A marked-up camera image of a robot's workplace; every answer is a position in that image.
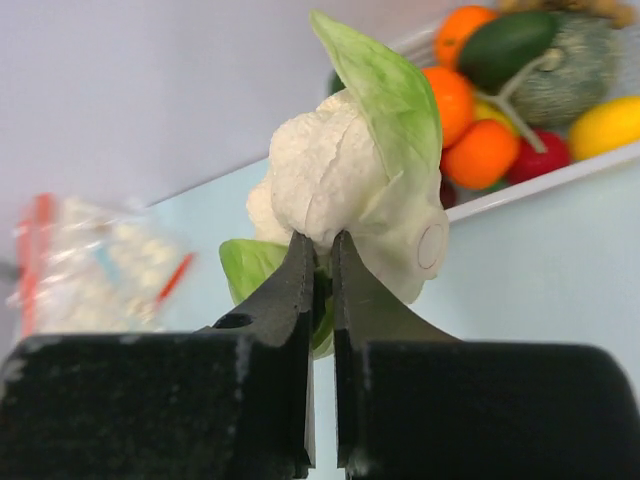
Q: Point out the white cauliflower with leaves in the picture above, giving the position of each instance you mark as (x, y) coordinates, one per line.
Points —
(365, 161)

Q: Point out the yellow banana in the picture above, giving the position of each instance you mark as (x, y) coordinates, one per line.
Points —
(486, 111)

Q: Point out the red bell pepper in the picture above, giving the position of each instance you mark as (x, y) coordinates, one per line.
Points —
(530, 164)

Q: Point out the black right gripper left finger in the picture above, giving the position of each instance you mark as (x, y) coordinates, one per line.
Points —
(229, 401)

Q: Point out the small orange tangerine front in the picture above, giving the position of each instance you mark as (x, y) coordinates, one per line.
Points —
(482, 156)

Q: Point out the pile of zip bags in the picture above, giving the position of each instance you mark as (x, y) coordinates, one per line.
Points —
(88, 268)

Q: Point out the dark green avocado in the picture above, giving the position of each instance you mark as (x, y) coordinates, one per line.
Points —
(498, 50)

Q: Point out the white plastic fruit basket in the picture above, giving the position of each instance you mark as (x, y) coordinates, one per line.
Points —
(416, 47)

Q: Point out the dark red fruit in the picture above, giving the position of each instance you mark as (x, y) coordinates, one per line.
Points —
(448, 194)

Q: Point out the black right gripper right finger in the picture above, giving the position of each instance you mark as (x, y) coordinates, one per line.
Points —
(414, 402)

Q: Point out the green netted melon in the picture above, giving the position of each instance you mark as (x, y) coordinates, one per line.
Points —
(574, 74)

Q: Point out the orange tangerine back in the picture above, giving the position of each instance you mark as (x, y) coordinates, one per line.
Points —
(456, 29)

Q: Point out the yellow lemon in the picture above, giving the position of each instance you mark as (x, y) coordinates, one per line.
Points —
(604, 128)

